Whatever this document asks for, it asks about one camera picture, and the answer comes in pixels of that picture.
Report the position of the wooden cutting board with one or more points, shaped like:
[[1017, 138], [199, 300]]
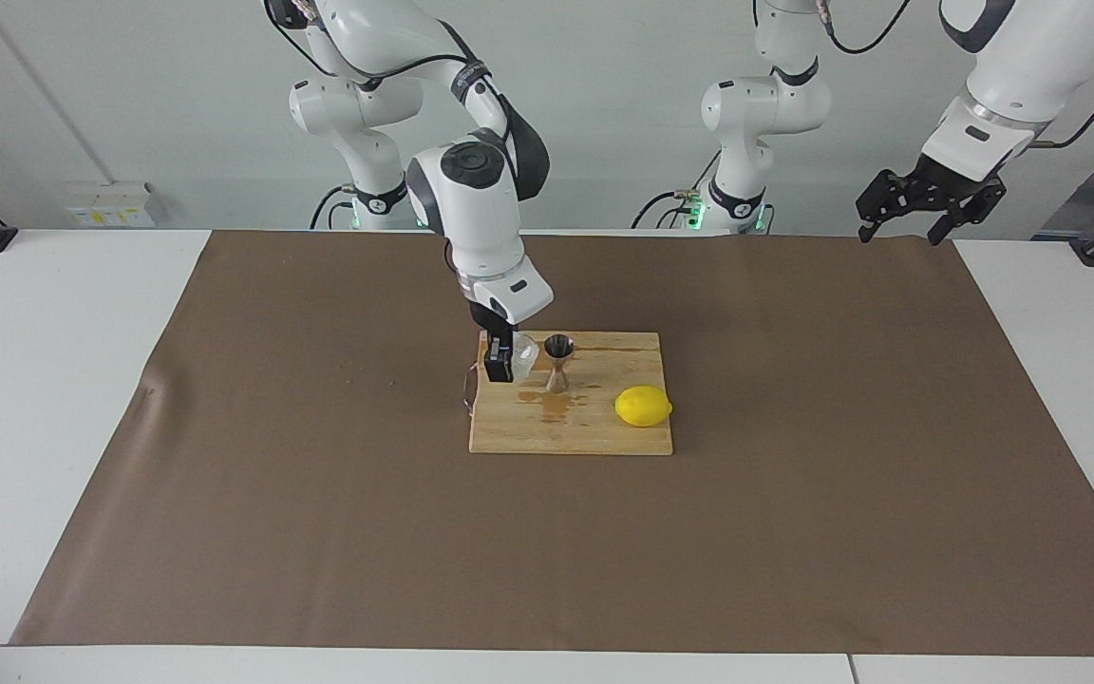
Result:
[[566, 427]]

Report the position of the yellow lemon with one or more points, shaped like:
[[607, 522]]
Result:
[[642, 407]]

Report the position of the steel double jigger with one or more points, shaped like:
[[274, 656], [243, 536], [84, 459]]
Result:
[[558, 380]]

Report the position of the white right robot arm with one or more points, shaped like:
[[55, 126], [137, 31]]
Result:
[[471, 209]]

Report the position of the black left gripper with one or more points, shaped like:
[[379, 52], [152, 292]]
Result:
[[941, 185]]

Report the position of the clear textured glass cup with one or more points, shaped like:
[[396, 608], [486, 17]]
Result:
[[526, 353]]

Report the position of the brown paper table mat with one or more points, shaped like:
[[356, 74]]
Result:
[[319, 532]]

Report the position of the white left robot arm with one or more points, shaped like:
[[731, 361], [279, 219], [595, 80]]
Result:
[[1022, 66]]

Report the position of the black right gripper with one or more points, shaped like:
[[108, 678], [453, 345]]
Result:
[[485, 318]]

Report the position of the white yellow wall socket box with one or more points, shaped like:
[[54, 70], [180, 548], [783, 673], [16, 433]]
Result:
[[110, 204]]

